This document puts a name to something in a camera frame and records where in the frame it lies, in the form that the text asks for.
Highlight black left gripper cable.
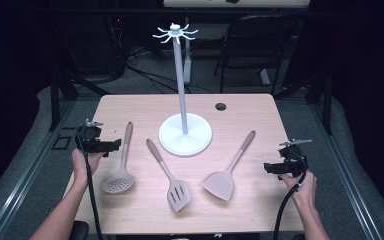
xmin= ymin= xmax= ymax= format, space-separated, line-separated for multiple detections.
xmin=75 ymin=133 xmax=104 ymax=240

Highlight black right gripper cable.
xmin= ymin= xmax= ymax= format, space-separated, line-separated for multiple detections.
xmin=273 ymin=169 xmax=309 ymax=240

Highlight person's right hand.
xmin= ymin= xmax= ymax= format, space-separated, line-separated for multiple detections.
xmin=278 ymin=169 xmax=318 ymax=207

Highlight person's left hand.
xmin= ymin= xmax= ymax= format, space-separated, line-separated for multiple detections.
xmin=71 ymin=148 xmax=105 ymax=185

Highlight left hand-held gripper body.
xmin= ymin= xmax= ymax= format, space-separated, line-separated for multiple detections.
xmin=75 ymin=118 xmax=114 ymax=155

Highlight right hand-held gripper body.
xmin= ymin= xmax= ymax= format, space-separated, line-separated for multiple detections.
xmin=278 ymin=138 xmax=313 ymax=178

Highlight black metal frame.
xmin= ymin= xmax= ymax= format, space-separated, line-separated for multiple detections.
xmin=48 ymin=71 xmax=111 ymax=133
xmin=273 ymin=71 xmax=334 ymax=136

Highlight white utensil rack stand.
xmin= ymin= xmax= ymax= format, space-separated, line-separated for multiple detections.
xmin=152 ymin=22 xmax=213 ymax=158

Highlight dark equipment cabinet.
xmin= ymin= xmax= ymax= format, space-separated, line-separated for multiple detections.
xmin=56 ymin=13 xmax=128 ymax=78

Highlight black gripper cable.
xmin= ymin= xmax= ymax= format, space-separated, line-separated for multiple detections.
xmin=273 ymin=169 xmax=309 ymax=240
xmin=75 ymin=133 xmax=104 ymax=240

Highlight beige solid spatula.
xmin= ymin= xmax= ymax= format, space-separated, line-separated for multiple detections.
xmin=203 ymin=130 xmax=257 ymax=202

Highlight black folding chair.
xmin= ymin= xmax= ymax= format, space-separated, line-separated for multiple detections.
xmin=214 ymin=14 xmax=299 ymax=96

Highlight white table leg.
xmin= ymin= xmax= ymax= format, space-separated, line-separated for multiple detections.
xmin=183 ymin=16 xmax=193 ymax=85

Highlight beige perforated skimmer spoon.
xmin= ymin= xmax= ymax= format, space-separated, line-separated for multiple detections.
xmin=100 ymin=121 xmax=136 ymax=195

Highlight black floor cables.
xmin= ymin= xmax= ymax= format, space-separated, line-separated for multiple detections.
xmin=126 ymin=46 xmax=214 ymax=95

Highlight beige slotted spatula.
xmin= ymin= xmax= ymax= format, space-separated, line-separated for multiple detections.
xmin=145 ymin=138 xmax=192 ymax=213

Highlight aluminium floor rail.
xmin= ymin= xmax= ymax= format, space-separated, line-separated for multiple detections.
xmin=0 ymin=99 xmax=78 ymax=240
xmin=308 ymin=103 xmax=384 ymax=240

